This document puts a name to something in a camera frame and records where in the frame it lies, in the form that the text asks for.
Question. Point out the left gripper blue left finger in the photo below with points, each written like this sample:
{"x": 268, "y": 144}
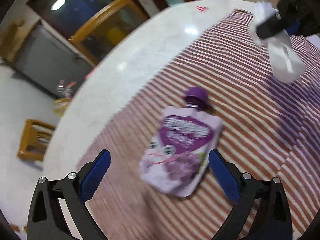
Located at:
{"x": 46, "y": 219}

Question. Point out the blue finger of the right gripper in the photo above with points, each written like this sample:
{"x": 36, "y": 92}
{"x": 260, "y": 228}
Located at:
{"x": 271, "y": 27}

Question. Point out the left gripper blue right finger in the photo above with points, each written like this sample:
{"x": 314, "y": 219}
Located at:
{"x": 273, "y": 217}

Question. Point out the white tissue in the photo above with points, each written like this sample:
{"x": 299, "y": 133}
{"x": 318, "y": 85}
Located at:
{"x": 286, "y": 66}

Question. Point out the purple yogurt pouch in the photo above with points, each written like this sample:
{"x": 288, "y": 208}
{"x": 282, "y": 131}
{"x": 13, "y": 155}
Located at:
{"x": 177, "y": 155}

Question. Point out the pink toy bicycle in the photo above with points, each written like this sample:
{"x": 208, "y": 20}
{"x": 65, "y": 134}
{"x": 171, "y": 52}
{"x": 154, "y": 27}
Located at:
{"x": 64, "y": 101}

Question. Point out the grey refrigerator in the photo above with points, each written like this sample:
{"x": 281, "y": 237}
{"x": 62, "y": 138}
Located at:
{"x": 45, "y": 61}

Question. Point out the wooden chair yellow cushion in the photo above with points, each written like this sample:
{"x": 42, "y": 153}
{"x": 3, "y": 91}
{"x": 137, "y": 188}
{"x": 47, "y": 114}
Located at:
{"x": 107, "y": 28}

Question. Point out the cardboard box on fridge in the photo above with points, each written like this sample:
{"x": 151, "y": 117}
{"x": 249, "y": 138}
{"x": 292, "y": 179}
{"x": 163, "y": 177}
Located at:
{"x": 9, "y": 37}

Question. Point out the dark sliding glass door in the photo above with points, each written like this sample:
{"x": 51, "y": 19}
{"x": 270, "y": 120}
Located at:
{"x": 67, "y": 16}

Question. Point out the wooden chair by wall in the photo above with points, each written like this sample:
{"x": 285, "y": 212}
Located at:
{"x": 35, "y": 139}

